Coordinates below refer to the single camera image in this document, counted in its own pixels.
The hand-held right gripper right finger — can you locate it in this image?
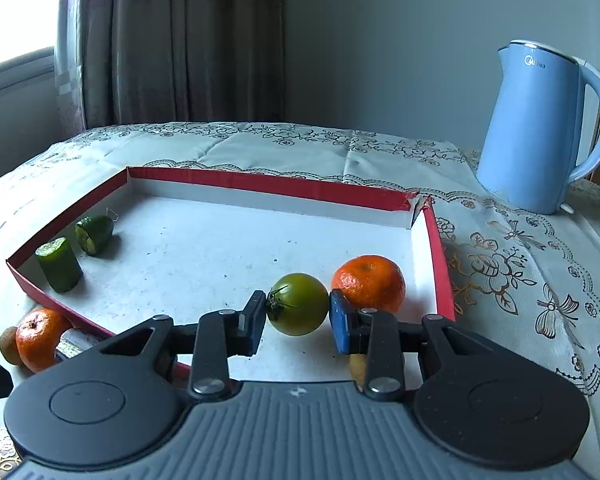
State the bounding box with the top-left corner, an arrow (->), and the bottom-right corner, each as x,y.
329,289 -> 496,402

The light blue electric kettle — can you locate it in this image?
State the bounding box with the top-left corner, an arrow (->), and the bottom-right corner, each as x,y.
476,39 -> 600,216

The red cardboard tray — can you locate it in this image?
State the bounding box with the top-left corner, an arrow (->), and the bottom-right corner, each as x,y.
6,166 -> 457,386

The brown patterned curtain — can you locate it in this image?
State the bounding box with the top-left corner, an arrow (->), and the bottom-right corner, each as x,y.
55,0 -> 286,131

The orange mandarin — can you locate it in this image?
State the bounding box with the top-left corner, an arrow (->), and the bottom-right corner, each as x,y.
16,307 -> 75,374
331,255 -> 407,313

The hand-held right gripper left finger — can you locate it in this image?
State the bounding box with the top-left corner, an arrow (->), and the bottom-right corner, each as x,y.
97,290 -> 267,401

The small brown fruit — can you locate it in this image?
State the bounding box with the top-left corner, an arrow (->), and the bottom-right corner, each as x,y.
348,352 -> 371,388

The brown kiwi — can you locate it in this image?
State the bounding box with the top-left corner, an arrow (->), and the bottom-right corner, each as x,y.
0,326 -> 25,366

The green tomato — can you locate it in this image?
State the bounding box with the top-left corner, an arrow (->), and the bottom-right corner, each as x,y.
265,273 -> 330,337

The green cucumber piece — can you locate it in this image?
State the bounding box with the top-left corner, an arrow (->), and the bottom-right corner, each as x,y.
75,215 -> 115,257
35,237 -> 84,293

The window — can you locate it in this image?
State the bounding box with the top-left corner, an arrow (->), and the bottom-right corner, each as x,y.
0,0 -> 68,106

